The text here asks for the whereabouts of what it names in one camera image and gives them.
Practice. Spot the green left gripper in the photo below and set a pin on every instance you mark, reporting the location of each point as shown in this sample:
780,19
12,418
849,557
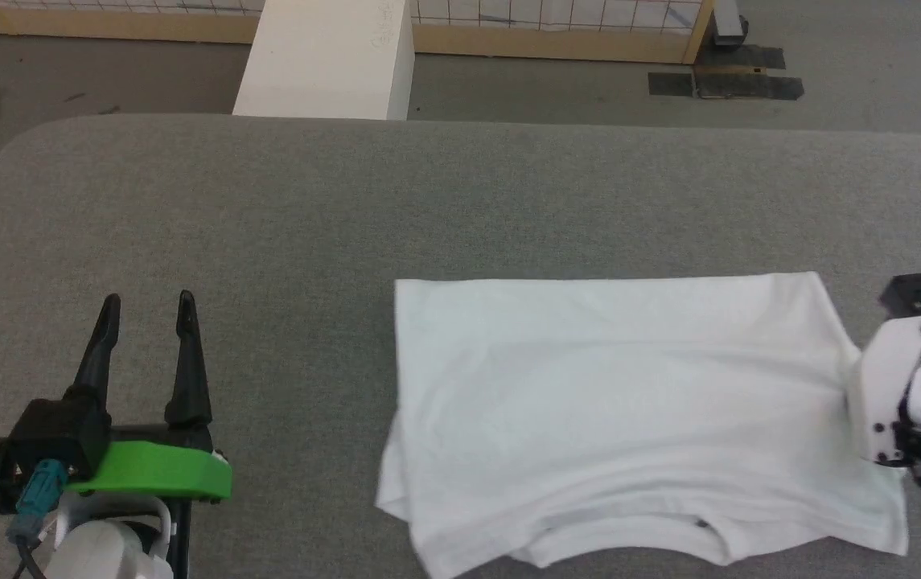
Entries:
162,474

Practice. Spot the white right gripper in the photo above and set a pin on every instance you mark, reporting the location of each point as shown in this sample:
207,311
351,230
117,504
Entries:
882,386

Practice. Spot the white t-shirt with grey stitching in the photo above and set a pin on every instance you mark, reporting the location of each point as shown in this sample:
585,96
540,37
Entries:
629,402

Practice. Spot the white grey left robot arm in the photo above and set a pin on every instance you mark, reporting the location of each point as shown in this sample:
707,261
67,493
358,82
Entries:
106,555

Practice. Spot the grey felt table cover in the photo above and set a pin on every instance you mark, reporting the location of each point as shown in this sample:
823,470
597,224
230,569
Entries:
347,201

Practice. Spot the metal partition foot with tape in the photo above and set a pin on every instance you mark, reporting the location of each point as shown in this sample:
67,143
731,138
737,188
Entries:
733,80

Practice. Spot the lemon print partition panel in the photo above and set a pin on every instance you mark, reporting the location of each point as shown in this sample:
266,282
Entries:
106,20

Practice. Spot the white rectangular box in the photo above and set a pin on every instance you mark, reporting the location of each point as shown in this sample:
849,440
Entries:
323,64

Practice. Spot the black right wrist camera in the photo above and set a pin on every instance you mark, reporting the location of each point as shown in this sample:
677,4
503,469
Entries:
906,293

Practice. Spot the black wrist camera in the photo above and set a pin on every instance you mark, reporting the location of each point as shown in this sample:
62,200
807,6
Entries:
62,430
906,293

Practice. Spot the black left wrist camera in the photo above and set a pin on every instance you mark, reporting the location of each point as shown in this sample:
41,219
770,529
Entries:
62,430

